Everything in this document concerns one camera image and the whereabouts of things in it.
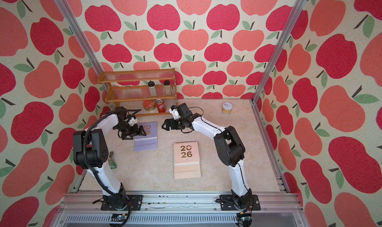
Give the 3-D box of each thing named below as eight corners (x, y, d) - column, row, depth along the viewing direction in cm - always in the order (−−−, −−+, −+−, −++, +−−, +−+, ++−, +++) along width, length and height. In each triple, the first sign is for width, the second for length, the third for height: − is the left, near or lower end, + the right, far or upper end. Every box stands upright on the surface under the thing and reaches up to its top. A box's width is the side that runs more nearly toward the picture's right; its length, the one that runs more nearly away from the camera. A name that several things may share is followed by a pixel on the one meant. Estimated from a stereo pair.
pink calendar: (172, 178, 83) (171, 176, 80) (174, 144, 97) (174, 141, 94) (200, 178, 84) (200, 176, 80) (199, 144, 97) (199, 141, 94)
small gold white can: (222, 114, 114) (223, 109, 110) (221, 107, 119) (222, 102, 114) (231, 114, 114) (233, 109, 110) (230, 107, 119) (231, 102, 114)
